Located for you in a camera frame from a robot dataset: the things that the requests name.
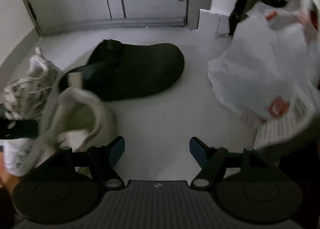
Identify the white plastic bag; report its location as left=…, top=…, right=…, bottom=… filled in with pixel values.
left=207, top=0, right=320, bottom=149

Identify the dark green felt clog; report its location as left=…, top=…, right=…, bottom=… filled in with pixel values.
left=59, top=39, right=185, bottom=102

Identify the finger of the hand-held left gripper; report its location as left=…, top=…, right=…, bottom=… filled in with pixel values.
left=0, top=119, right=39, bottom=141

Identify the white patterned sneaker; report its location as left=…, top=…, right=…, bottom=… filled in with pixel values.
left=3, top=47, right=64, bottom=122
left=4, top=71, right=116, bottom=177

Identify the orange cat-shaped floor mat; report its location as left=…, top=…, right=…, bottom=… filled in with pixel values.
left=0, top=159, right=20, bottom=189

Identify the dark cloth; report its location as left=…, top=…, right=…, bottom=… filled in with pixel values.
left=228, top=0, right=287, bottom=36

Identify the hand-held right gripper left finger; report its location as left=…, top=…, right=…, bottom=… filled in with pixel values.
left=42, top=136, right=125, bottom=190

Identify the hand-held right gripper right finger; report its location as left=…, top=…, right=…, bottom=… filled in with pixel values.
left=189, top=136, right=276, bottom=190

